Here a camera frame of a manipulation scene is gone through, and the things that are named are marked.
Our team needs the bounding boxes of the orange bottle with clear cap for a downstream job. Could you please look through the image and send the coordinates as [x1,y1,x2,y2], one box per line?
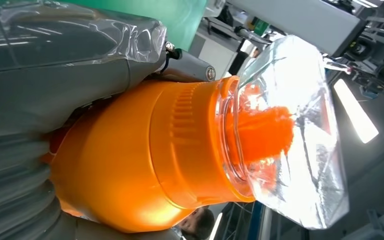
[47,34,350,234]

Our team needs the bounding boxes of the person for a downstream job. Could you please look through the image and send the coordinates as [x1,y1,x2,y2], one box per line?
[177,206,216,240]

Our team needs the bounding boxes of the white square pillar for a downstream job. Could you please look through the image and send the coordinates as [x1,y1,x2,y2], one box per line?
[226,0,362,57]

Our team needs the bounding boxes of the long ceiling light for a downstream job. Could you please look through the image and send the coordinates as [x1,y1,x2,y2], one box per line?
[332,78,380,144]

